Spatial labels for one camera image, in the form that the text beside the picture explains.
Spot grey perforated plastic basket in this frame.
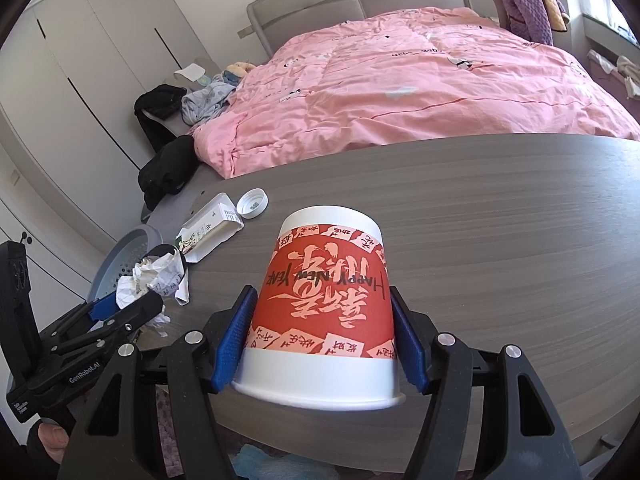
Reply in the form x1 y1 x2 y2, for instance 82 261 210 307
92 225 164 307

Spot white printed cardboard box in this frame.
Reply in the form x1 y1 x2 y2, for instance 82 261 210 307
176 191 246 264

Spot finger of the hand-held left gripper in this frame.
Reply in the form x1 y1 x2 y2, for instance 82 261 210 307
37 292 127 346
52 290 166 361

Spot black draped clothing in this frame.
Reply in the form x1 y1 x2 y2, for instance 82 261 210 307
134 85 189 153

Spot beige crumpled cloth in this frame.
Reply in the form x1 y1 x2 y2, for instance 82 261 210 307
615 55 640 102

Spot white paper wrappers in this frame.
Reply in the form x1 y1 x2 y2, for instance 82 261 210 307
116 252 191 336

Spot light blue patterned clothes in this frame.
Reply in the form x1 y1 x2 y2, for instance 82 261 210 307
181 74 239 126

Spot person's left hand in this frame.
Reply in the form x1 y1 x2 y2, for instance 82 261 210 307
37 422 72 457

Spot white bottle cap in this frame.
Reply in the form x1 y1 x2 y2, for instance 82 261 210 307
236 188 270 219

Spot light blue cloth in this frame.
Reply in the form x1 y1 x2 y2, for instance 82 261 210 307
234 442 342 480

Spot red and white paper cup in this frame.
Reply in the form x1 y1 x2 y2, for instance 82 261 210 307
231 205 407 410

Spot white folded cloth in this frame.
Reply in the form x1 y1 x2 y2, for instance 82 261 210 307
174 63 206 84

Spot grey upholstered bed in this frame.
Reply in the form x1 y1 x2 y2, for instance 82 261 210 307
140 0 475 223

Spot purple quilted garment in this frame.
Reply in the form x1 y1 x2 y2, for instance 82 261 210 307
492 0 556 46

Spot yellow orange garment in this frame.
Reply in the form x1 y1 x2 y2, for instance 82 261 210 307
510 0 571 34

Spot yellow plush toy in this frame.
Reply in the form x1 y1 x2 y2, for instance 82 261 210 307
222 61 256 81

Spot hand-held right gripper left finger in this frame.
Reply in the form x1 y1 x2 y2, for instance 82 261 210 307
57 285 259 480

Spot pink printed blanket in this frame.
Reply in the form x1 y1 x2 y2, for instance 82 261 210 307
192 7 640 180

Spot black bundled clothing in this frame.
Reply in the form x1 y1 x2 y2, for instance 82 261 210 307
138 135 199 211

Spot white wardrobe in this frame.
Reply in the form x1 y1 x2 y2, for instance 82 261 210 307
0 0 217 281

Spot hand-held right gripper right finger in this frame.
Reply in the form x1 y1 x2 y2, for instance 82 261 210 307
387 285 583 480

